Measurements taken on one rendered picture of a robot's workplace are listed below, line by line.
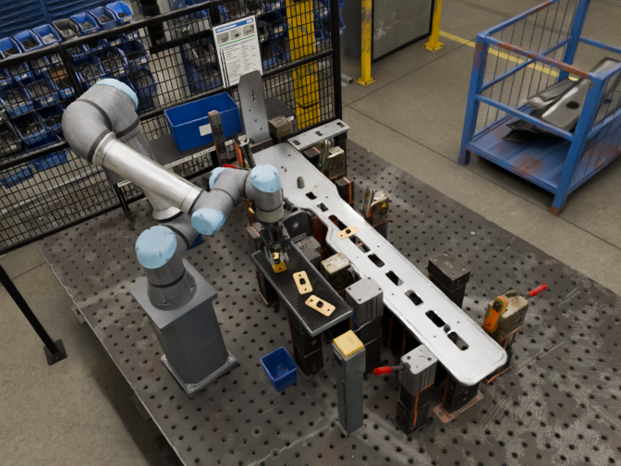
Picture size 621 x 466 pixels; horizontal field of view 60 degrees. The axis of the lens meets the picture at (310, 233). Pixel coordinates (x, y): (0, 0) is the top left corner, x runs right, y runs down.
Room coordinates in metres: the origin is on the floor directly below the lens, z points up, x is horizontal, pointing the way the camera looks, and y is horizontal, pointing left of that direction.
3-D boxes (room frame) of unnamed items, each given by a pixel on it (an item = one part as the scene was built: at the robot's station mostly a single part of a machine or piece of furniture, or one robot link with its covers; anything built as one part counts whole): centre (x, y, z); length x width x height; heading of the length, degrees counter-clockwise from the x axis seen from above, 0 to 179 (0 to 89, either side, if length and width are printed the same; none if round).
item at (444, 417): (0.88, -0.44, 0.84); 0.18 x 0.06 x 0.29; 118
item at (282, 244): (1.14, 0.10, 1.32); 0.09 x 0.08 x 0.12; 17
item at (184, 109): (2.15, 0.43, 1.09); 0.30 x 0.17 x 0.13; 113
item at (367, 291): (1.07, -0.15, 0.90); 0.13 x 0.10 x 0.41; 118
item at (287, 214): (1.43, 0.09, 0.94); 0.18 x 0.13 x 0.49; 28
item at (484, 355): (1.42, -0.16, 1.00); 1.38 x 0.22 x 0.02; 28
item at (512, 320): (1.00, -0.58, 0.88); 0.15 x 0.11 x 0.36; 118
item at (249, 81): (2.09, 0.19, 1.17); 0.12 x 0.01 x 0.34; 118
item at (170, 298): (1.14, 0.45, 1.15); 0.15 x 0.15 x 0.10
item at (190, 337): (1.14, 0.45, 0.90); 0.21 x 0.21 x 0.40; 36
